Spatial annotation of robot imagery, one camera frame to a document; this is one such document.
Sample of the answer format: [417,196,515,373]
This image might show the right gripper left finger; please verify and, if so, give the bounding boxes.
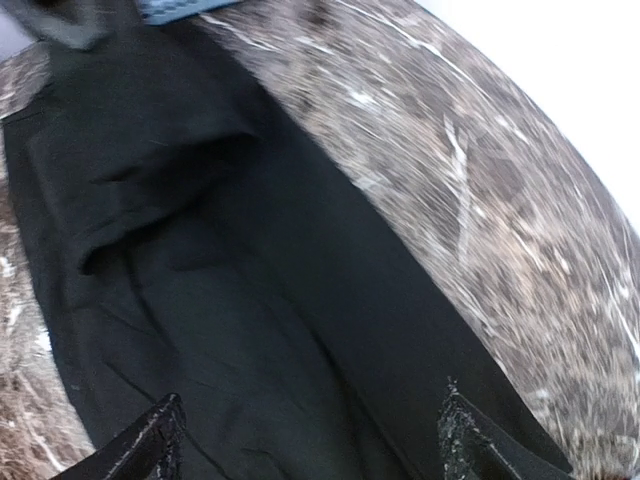
[55,393,186,480]

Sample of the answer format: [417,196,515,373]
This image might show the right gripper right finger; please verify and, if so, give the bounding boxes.
[437,381,528,479]

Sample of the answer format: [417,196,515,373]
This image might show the black long sleeve shirt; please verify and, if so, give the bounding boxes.
[4,22,570,479]

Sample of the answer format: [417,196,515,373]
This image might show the light blue plastic basket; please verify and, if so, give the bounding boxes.
[137,0,237,26]

